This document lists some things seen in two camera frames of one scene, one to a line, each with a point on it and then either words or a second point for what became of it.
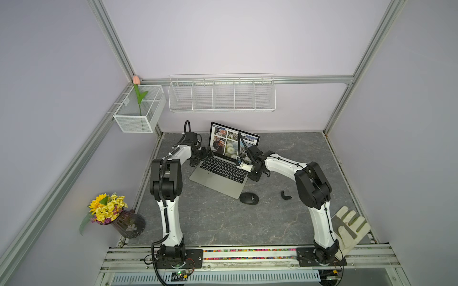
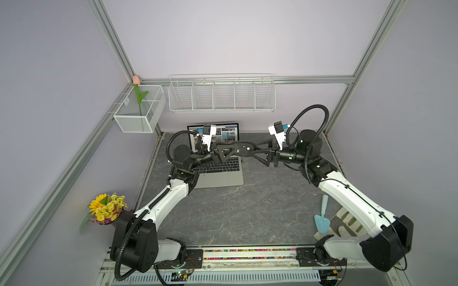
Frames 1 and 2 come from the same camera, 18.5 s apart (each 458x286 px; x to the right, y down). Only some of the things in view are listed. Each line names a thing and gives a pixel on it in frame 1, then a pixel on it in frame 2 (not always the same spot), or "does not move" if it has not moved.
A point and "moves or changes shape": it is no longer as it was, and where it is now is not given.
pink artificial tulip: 136,81 does not move
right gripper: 253,177 to 268,151
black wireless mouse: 249,198 to 244,149
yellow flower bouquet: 110,209 does not move
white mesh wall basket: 139,110 does not move
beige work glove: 347,230 does not move
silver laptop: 219,172 moves or changes shape
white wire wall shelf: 222,93 does not move
